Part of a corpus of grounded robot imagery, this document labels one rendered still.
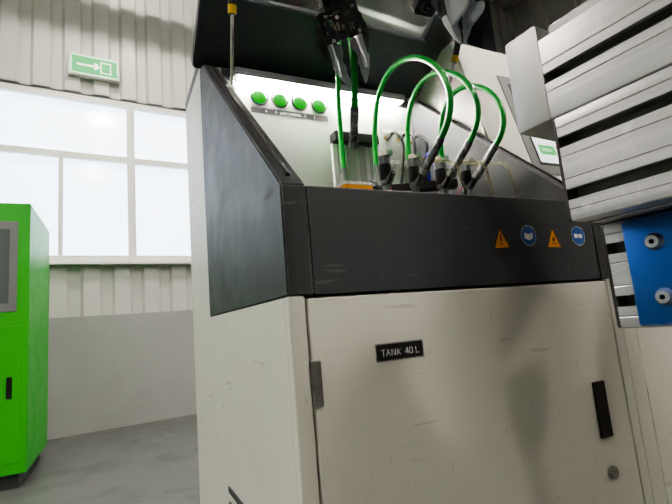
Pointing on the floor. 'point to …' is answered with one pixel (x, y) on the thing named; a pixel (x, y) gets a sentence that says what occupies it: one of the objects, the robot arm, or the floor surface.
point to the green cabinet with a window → (23, 341)
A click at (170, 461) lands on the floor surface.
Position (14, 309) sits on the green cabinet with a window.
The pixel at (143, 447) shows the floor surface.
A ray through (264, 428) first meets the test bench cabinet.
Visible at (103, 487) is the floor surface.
